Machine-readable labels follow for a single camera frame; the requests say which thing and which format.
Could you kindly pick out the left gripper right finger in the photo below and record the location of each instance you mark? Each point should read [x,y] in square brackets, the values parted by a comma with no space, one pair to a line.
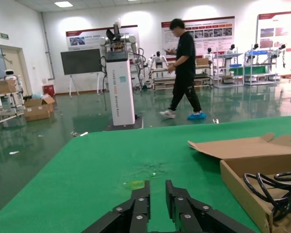
[184,211]

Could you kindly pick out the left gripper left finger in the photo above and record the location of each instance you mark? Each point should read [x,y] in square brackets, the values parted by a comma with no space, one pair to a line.
[138,208]

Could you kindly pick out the open brown cardboard box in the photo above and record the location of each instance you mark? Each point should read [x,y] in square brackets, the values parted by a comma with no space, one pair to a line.
[242,191]

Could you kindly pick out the small white scrap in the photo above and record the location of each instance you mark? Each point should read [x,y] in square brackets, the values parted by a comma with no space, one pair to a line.
[153,174]

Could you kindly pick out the green table cloth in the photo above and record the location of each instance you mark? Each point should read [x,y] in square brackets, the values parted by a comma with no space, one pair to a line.
[87,165]

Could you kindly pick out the white marker pen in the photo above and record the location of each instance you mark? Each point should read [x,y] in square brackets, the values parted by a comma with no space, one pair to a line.
[84,133]

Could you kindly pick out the metal cloth clip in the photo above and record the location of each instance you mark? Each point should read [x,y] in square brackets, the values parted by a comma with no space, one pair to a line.
[215,121]

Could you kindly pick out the metal workbench rack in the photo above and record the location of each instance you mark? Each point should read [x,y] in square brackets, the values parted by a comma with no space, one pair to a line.
[228,72]
[165,77]
[262,70]

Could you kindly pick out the closed cardboard carton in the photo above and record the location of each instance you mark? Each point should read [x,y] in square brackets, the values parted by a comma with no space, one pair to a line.
[36,115]

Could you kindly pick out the open cardboard carton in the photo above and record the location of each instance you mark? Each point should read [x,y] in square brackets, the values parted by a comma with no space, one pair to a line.
[42,103]

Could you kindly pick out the white humanoid robot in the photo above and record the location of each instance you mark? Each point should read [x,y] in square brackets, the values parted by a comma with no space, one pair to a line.
[255,48]
[231,49]
[209,54]
[157,61]
[282,49]

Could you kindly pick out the red bin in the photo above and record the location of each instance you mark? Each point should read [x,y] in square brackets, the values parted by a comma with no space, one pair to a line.
[49,89]

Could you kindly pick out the person in black clothes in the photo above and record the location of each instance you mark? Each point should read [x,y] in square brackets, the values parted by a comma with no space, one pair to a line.
[185,60]

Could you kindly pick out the dark screen on stand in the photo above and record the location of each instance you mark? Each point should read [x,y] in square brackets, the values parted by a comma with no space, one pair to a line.
[81,61]

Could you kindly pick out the white tube rack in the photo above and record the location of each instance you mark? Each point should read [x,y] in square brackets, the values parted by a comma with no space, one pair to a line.
[4,109]

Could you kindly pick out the small white round-head robot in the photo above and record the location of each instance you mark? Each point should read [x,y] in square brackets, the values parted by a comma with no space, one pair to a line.
[10,74]

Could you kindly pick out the cream door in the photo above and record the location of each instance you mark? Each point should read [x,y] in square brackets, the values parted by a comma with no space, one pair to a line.
[12,63]

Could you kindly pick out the ceiling light panel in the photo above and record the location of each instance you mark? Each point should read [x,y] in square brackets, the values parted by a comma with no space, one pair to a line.
[62,4]

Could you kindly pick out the green exit sign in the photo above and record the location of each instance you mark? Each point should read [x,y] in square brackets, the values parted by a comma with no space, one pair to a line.
[4,36]

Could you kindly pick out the red-framed wall poster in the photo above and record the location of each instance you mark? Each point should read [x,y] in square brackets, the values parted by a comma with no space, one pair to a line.
[87,38]
[279,29]
[208,31]

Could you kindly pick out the grey wall pipe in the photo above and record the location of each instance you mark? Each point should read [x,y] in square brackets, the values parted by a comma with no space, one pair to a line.
[47,48]

